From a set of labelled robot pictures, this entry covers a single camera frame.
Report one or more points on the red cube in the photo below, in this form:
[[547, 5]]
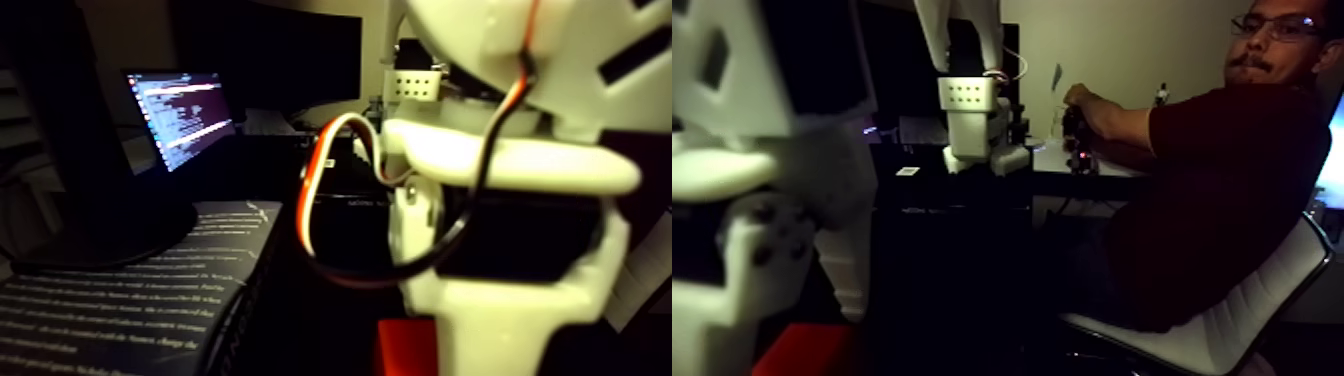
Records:
[[404, 352]]

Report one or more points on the dark leader arm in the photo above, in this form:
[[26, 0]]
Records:
[[1078, 147]]

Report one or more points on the person's hand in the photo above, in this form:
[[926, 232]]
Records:
[[1082, 100]]

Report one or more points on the black box, white print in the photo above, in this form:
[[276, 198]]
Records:
[[357, 200]]

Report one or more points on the white paper stack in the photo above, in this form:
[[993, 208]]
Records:
[[268, 121]]

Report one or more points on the wide black monitor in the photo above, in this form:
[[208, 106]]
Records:
[[273, 52]]

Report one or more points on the open laptop, lit screen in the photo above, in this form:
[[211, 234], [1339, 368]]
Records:
[[184, 110]]

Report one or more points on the black book, white text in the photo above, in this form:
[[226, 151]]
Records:
[[105, 304]]

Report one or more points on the white desk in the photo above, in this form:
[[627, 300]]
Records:
[[1050, 168]]

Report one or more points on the white chair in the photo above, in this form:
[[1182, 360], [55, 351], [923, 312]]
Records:
[[1208, 341]]

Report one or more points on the person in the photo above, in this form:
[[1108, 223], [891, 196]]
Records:
[[1228, 178]]

